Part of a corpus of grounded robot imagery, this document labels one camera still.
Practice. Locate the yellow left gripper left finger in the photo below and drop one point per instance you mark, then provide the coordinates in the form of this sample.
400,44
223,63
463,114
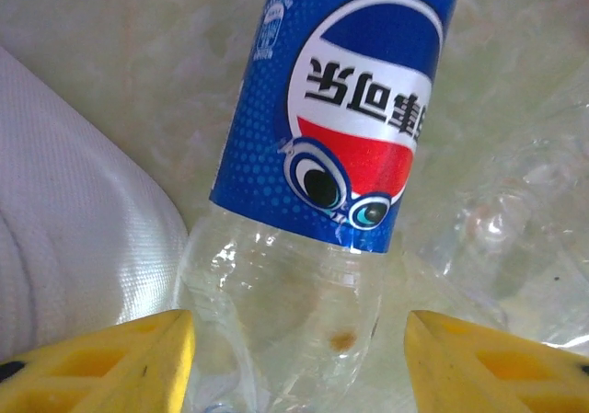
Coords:
92,371

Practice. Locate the clear bottle with blue label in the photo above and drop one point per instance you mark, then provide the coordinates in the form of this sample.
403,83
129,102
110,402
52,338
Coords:
322,63

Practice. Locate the white woven cloth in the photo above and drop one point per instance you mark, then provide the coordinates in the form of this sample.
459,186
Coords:
69,224

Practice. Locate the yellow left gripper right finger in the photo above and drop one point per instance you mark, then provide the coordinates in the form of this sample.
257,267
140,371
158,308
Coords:
483,376

